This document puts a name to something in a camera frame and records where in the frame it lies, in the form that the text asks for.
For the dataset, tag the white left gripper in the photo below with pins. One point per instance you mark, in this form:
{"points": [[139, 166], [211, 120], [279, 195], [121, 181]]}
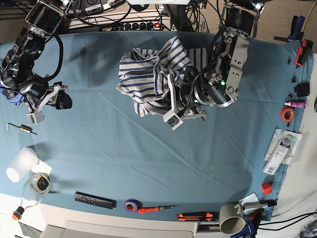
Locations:
{"points": [[183, 102]]}

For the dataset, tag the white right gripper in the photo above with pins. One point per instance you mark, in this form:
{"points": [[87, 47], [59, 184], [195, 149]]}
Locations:
{"points": [[40, 96]]}

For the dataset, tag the blue white striped T-shirt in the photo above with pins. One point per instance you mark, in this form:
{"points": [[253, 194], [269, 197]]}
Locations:
{"points": [[143, 74]]}

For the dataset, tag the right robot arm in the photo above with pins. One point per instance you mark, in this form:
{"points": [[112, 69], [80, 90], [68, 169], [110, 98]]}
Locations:
{"points": [[18, 83]]}

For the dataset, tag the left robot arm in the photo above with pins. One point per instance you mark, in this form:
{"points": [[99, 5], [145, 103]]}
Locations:
{"points": [[217, 83]]}

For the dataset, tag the blue plastic knob box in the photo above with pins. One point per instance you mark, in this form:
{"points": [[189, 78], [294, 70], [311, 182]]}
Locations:
{"points": [[12, 96]]}

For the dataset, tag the allen key with brass sleeve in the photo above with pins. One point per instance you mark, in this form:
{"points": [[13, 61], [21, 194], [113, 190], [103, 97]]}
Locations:
{"points": [[22, 127]]}

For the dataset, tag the teal table cloth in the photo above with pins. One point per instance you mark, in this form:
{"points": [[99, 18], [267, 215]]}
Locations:
{"points": [[102, 147]]}

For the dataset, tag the white paper cup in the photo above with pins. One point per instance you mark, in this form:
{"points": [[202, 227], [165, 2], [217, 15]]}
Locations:
{"points": [[23, 163]]}

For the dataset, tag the clear glass bottle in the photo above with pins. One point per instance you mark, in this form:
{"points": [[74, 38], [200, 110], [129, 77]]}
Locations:
{"points": [[34, 190]]}

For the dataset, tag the black power strip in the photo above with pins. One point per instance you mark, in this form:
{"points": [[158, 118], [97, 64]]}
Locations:
{"points": [[137, 26]]}

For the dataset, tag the purple tape roll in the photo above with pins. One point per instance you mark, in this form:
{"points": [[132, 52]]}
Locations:
{"points": [[132, 205]]}

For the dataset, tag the black remote control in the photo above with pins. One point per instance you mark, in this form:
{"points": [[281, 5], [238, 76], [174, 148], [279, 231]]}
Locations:
{"points": [[94, 200]]}

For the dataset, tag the orange black utility knife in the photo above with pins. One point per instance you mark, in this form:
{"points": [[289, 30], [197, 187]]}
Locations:
{"points": [[199, 216]]}

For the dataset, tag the red tape roll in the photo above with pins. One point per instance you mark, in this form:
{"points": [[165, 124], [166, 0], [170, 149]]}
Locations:
{"points": [[287, 114]]}

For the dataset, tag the packaged item on card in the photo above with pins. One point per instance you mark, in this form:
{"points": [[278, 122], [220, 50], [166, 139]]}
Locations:
{"points": [[281, 150]]}

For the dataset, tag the small red cube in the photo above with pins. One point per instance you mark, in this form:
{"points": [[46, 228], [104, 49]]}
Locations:
{"points": [[267, 188]]}

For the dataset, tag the grey ceramic mug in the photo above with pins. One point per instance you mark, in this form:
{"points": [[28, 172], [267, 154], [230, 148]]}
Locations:
{"points": [[230, 218]]}

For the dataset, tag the black marker pen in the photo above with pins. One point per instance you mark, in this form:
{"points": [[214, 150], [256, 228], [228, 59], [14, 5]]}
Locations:
{"points": [[249, 207]]}

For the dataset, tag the purple glue tube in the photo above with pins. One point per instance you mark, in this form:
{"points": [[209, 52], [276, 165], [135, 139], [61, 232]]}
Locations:
{"points": [[296, 104]]}

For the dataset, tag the black square pad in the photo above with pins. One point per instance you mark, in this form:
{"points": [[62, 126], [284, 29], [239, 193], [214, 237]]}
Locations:
{"points": [[302, 89]]}

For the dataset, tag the blue black bar clamp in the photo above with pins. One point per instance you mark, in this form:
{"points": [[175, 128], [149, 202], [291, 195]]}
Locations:
{"points": [[250, 229]]}

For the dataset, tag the red black clamp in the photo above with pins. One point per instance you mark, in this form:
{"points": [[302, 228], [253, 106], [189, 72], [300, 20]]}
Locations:
{"points": [[303, 52]]}

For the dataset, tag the orange handled screwdriver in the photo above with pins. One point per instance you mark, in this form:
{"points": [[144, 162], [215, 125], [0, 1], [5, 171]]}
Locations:
{"points": [[154, 209]]}

